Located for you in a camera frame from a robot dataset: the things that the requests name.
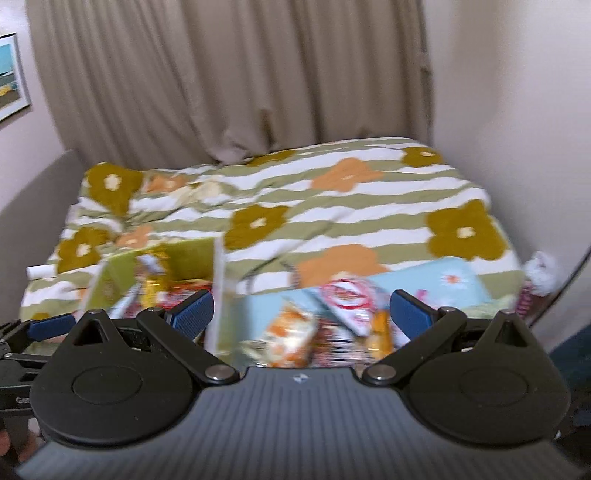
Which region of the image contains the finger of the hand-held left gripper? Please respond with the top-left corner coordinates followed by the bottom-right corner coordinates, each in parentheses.
top-left (0, 314), bottom-right (77, 352)

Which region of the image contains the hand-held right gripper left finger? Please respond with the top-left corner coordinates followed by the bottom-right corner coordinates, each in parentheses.
top-left (53, 290), bottom-right (241, 386)

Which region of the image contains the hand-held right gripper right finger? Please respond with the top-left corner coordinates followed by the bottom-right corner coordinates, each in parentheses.
top-left (361, 290), bottom-right (550, 387)

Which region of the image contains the green cardboard box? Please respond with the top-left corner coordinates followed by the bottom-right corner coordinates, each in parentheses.
top-left (81, 237), bottom-right (228, 365)

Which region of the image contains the white round red-label snack packet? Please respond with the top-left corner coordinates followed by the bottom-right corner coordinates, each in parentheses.
top-left (318, 276), bottom-right (378, 334)

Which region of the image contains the clear cream snack packet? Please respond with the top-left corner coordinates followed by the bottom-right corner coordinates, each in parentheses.
top-left (256, 302), bottom-right (320, 368)

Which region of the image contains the pile of snack packets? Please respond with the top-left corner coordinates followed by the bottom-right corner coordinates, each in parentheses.
top-left (231, 256), bottom-right (491, 370)

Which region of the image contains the grey headboard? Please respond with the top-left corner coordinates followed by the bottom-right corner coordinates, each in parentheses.
top-left (0, 148), bottom-right (89, 324)

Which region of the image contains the floral striped blanket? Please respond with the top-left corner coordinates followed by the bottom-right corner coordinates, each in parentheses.
top-left (21, 136), bottom-right (522, 324)

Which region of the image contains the white plastic bag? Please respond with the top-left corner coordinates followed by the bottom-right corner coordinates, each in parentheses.
top-left (524, 251), bottom-right (561, 296)

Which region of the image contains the black pole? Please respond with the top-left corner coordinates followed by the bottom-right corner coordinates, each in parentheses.
top-left (531, 247), bottom-right (591, 326)

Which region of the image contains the dark blue cloth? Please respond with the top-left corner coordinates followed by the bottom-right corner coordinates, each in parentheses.
top-left (547, 335), bottom-right (591, 416)

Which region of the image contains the beige curtain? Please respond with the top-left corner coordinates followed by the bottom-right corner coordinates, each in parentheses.
top-left (25, 0), bottom-right (435, 164)

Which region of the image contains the framed wall picture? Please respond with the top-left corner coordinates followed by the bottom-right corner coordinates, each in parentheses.
top-left (0, 32), bottom-right (33, 123)

